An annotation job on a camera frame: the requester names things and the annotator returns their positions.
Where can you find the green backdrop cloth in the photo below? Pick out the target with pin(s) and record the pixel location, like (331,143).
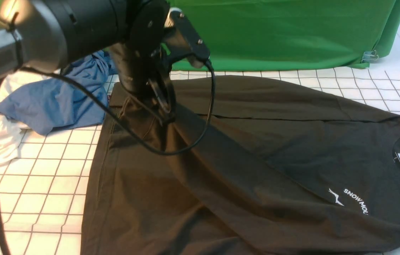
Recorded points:
(264,35)

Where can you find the white grid table mat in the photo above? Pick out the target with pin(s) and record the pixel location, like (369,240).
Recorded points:
(42,191)

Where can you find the white crumpled shirt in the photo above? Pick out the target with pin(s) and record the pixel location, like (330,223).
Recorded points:
(11,131)

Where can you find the metal binder clip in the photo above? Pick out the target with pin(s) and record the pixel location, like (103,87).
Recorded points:
(370,56)

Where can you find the dark gray long-sleeved shirt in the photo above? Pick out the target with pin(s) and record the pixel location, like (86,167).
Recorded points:
(282,170)

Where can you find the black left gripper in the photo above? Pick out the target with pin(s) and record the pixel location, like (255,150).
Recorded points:
(138,57)

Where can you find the blue crumpled shirt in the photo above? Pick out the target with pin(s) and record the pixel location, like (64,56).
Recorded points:
(47,104)

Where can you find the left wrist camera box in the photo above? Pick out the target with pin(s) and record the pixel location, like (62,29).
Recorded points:
(183,41)

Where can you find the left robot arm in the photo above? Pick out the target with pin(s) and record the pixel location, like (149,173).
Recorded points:
(42,36)

